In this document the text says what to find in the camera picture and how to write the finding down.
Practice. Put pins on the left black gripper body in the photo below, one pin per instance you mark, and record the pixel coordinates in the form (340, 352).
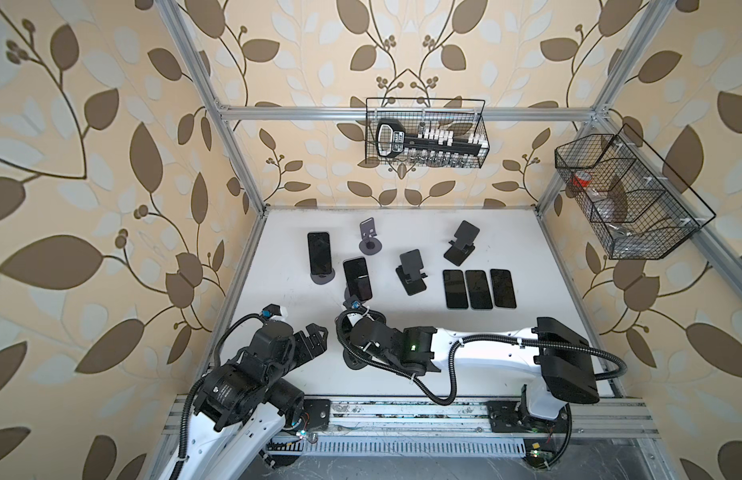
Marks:
(299, 351)

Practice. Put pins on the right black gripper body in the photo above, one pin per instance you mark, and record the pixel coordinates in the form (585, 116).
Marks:
(393, 361)

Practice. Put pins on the black phone stand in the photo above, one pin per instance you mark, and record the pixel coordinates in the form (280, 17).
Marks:
(456, 296)
(478, 289)

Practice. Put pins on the black square stand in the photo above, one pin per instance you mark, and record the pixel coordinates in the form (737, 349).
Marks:
(411, 272)
(462, 245)

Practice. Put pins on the black phone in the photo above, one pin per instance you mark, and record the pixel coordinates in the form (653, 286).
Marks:
(503, 289)
(319, 250)
(357, 278)

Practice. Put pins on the grey round stand front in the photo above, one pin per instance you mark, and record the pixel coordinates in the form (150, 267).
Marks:
(351, 361)

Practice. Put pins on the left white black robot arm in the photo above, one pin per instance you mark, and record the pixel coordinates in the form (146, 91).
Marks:
(233, 412)

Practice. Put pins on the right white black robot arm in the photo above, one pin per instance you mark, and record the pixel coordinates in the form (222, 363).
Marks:
(563, 368)

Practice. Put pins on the grey round stand left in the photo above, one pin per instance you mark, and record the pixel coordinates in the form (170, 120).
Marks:
(322, 276)

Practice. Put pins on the grey round stand far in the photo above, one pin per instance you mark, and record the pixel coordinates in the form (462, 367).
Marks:
(369, 244)

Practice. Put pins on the black tool with vials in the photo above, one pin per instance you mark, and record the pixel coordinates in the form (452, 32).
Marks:
(391, 140)

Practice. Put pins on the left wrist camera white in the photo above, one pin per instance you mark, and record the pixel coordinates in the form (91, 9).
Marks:
(274, 312)

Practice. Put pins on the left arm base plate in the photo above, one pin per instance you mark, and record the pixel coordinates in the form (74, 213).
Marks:
(315, 416)

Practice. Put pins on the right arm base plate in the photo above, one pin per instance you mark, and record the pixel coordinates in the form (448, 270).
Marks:
(513, 417)

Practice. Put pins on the aluminium rail front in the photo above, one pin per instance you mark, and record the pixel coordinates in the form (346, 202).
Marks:
(611, 418)

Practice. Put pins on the black wire basket back wall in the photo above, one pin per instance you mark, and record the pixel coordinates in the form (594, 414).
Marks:
(459, 115)

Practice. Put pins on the black wire basket wall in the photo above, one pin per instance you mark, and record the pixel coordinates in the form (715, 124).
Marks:
(459, 115)
(639, 205)

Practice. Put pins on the black wire basket right wall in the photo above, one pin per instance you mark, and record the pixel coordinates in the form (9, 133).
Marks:
(639, 205)

